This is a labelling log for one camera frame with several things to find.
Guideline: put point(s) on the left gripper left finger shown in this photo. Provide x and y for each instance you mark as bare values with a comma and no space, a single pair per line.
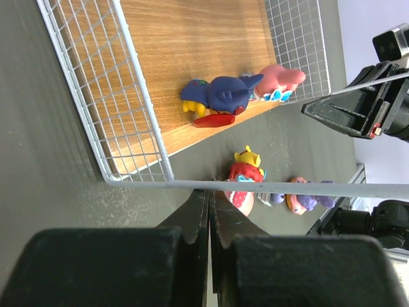
161,266

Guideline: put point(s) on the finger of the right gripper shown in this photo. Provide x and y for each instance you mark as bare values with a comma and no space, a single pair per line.
367,106

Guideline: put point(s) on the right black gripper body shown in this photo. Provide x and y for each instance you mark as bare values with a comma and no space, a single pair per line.
399,126

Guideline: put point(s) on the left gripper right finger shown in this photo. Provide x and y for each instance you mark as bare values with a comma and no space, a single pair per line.
253,268

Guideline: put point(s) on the purple bunny pink donut toy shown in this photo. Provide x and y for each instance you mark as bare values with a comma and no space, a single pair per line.
301,203

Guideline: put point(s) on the pink melody toy on shelf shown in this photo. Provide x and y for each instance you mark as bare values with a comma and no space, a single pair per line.
278,84

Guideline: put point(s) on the small purple cake toy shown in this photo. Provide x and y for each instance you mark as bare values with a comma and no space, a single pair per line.
270,199

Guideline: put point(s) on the blue stitch toy figure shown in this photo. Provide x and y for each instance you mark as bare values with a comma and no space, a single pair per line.
219,102

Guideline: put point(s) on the white wire wooden shelf rack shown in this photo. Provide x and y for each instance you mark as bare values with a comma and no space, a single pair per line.
125,63

